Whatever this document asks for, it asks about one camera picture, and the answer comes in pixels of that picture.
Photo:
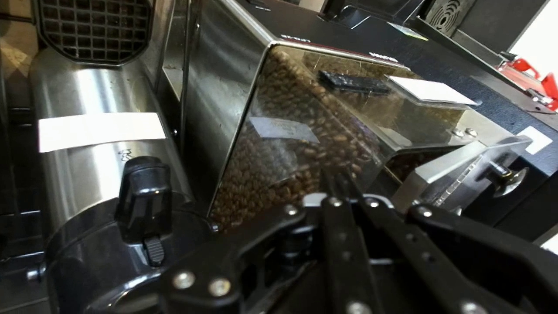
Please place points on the black grille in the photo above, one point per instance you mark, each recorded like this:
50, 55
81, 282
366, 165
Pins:
94, 29

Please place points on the red lever tag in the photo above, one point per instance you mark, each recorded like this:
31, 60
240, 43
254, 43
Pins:
526, 71

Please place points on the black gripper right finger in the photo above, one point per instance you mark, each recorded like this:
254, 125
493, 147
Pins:
465, 268

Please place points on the white airpot label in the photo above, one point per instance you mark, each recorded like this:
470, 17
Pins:
99, 132

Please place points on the stainless steel airpot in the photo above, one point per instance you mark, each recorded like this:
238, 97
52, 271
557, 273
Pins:
88, 193

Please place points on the roasted coffee beans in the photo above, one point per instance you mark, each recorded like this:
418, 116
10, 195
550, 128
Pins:
303, 158

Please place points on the clear coffee bean bin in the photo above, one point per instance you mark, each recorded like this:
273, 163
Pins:
228, 88

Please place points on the white hopper label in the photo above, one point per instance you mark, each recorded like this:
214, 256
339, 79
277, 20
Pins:
434, 92

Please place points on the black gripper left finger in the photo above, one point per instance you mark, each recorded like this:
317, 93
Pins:
273, 273

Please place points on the white brewer side label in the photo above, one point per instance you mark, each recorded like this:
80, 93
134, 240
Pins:
536, 140

